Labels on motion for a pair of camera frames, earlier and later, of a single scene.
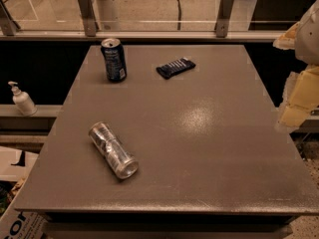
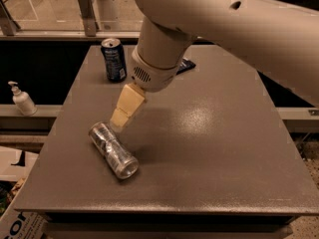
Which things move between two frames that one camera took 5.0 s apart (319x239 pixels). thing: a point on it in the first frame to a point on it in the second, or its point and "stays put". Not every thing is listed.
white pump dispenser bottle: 22,102 stays put
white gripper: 309,39 to 152,77
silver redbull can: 115,152 stays put
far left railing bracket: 6,20 stays put
